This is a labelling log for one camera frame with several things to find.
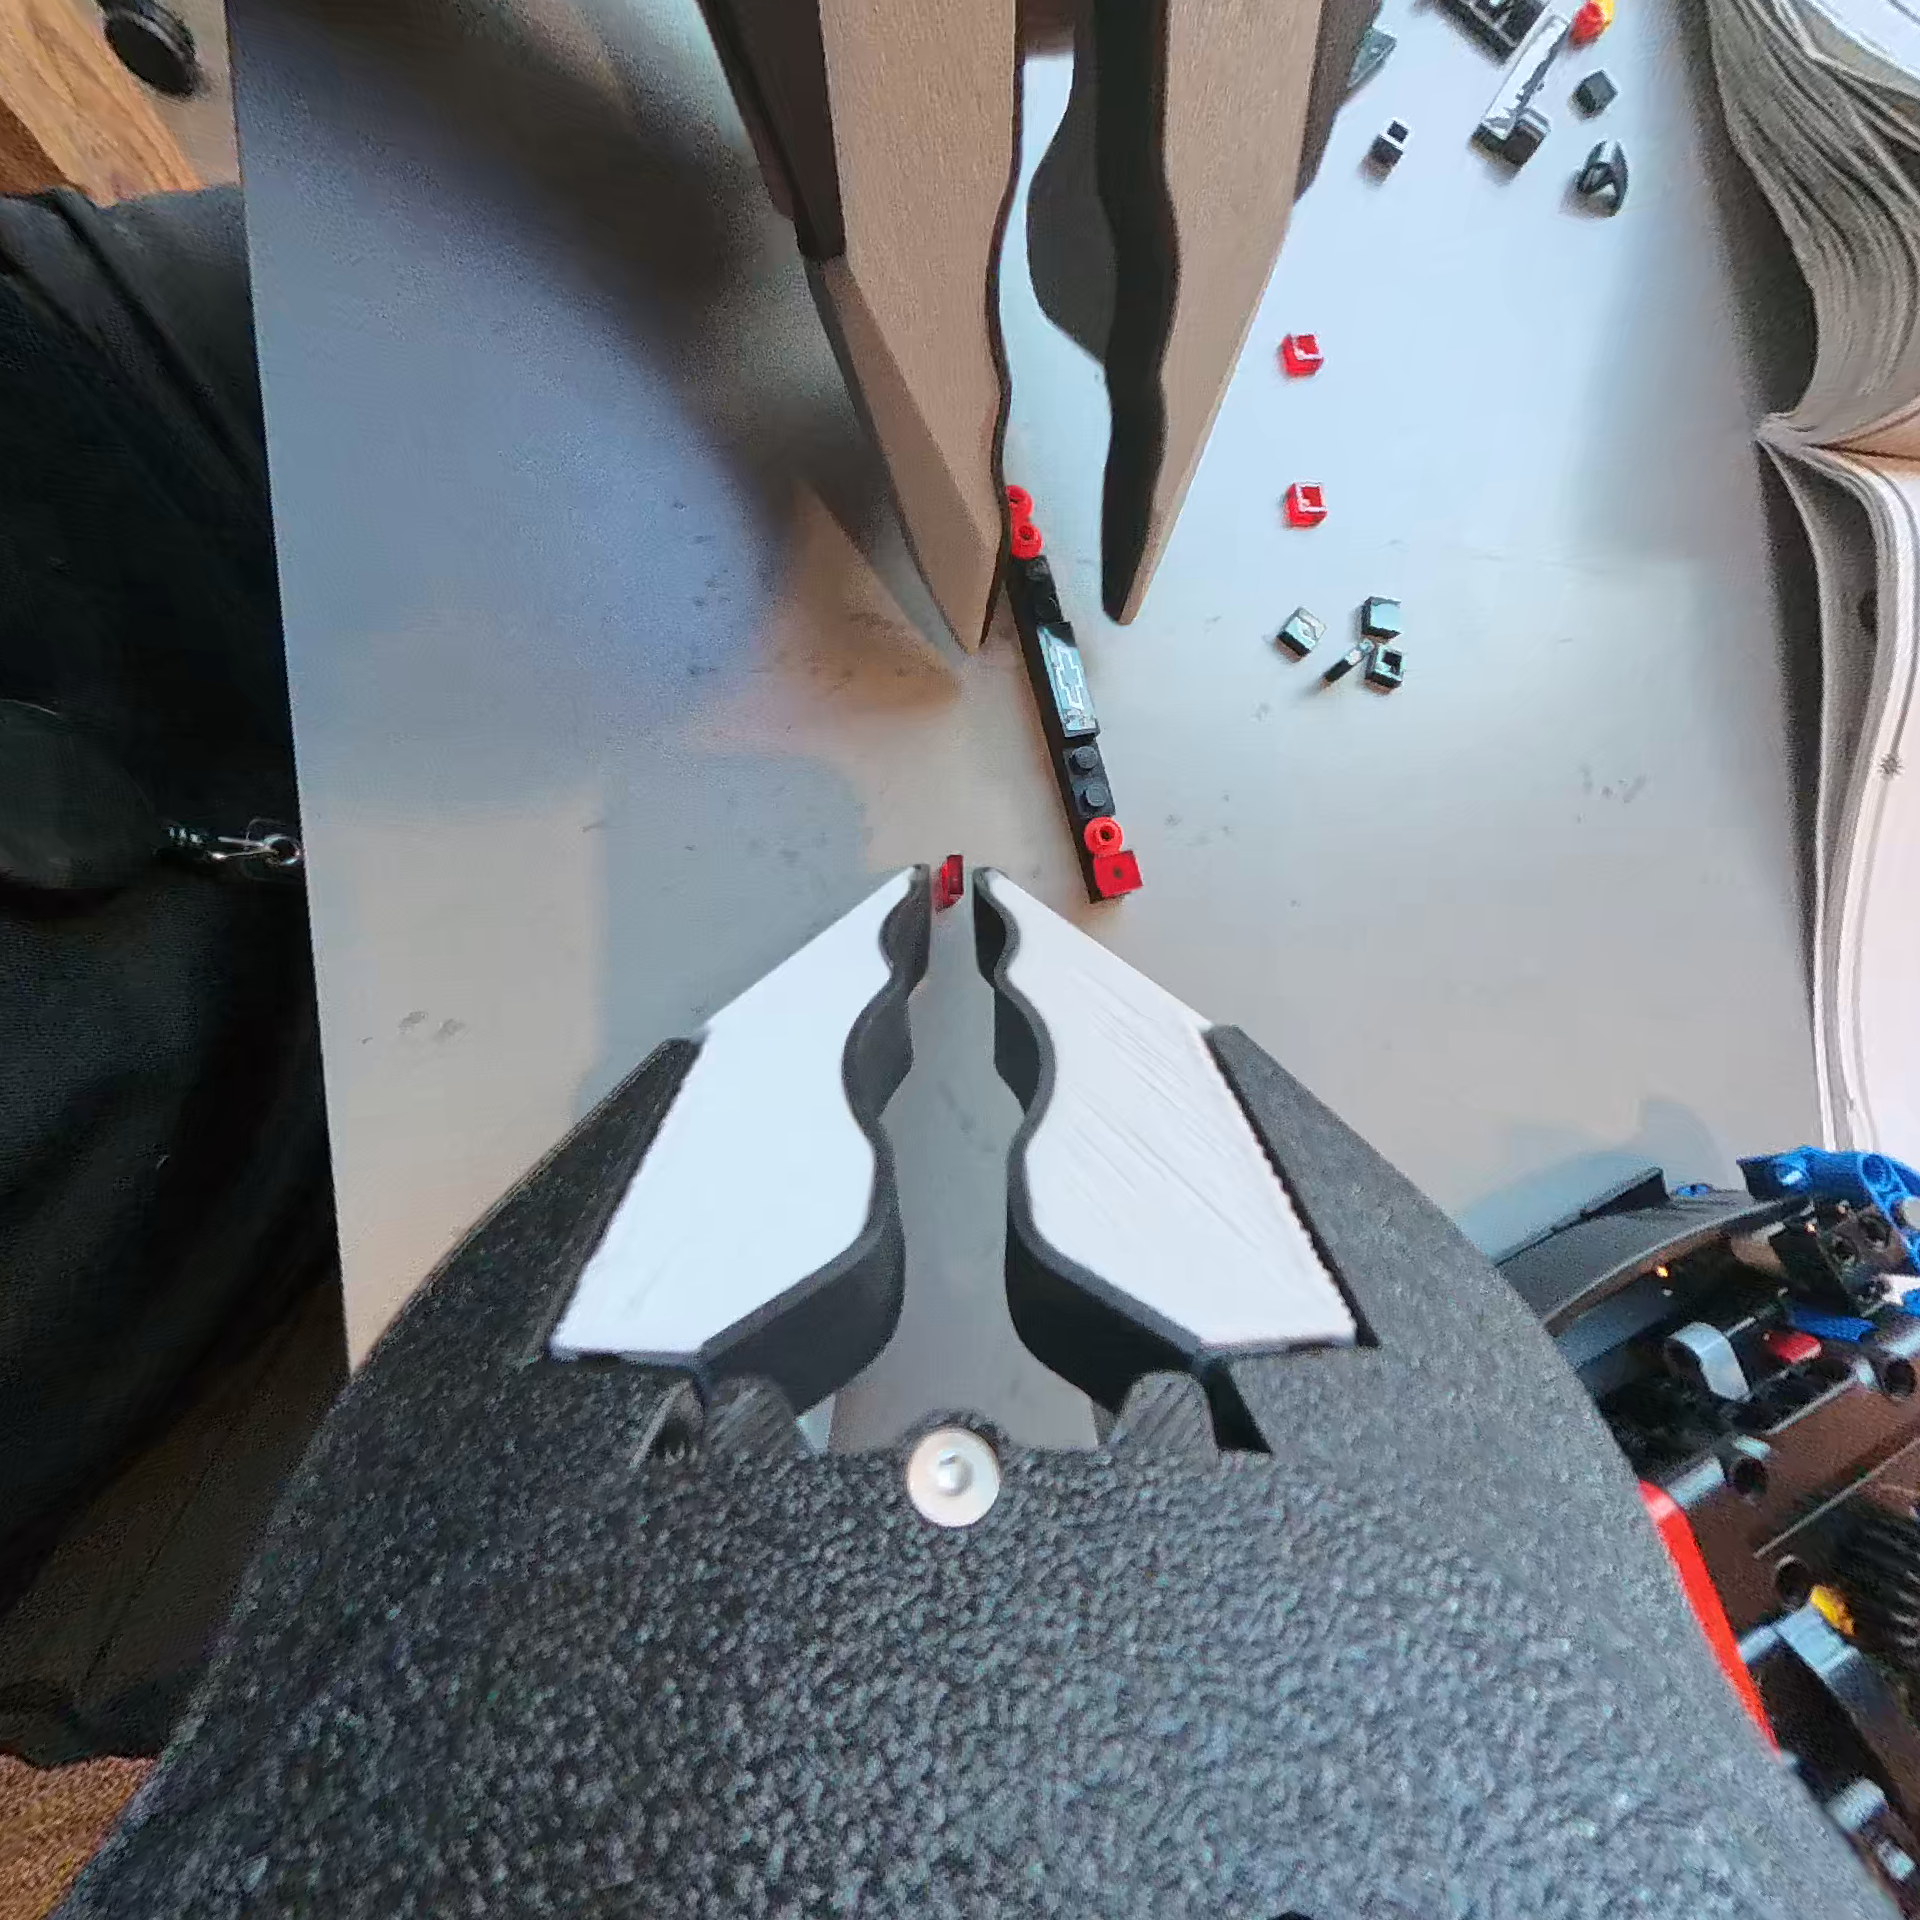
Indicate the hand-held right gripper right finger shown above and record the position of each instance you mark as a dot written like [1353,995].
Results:
[1186,1186]

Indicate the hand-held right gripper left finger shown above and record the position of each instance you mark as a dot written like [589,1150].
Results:
[735,1186]

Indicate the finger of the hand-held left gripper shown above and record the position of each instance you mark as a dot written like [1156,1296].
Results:
[915,225]
[1232,180]

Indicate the red transparent brick tile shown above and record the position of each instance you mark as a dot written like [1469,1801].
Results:
[1308,505]
[949,883]
[1118,873]
[1303,354]

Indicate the black brick strip red studs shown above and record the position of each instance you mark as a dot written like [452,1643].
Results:
[1074,705]

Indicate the scattered loose toy brick parts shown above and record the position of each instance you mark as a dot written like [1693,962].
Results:
[1509,134]

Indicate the small black brick tile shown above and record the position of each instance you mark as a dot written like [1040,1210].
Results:
[1387,670]
[1303,631]
[1380,614]
[1347,663]

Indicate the blue red toy brick car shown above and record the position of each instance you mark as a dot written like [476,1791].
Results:
[1724,1380]

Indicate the open instruction booklet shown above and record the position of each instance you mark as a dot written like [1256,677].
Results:
[1846,225]

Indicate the person's black clothed legs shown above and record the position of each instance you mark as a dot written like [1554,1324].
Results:
[119,1126]

